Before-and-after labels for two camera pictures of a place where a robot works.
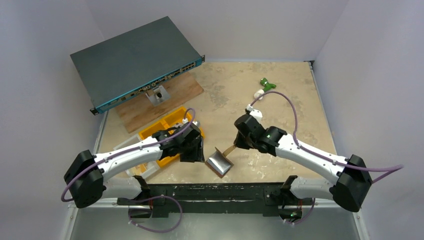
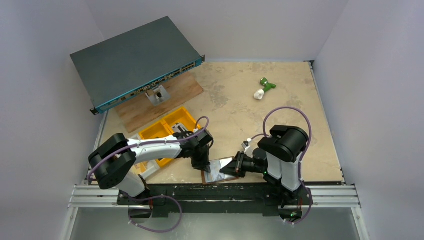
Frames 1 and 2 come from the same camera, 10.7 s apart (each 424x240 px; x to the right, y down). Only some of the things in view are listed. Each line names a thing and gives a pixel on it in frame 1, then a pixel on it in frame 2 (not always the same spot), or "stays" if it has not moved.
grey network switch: [124, 65] stays
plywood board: [140, 113] stays
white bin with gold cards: [142, 170] stays
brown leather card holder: [225, 153] to [216, 175]
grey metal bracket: [157, 95] stays
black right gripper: [241, 139] to [238, 163]
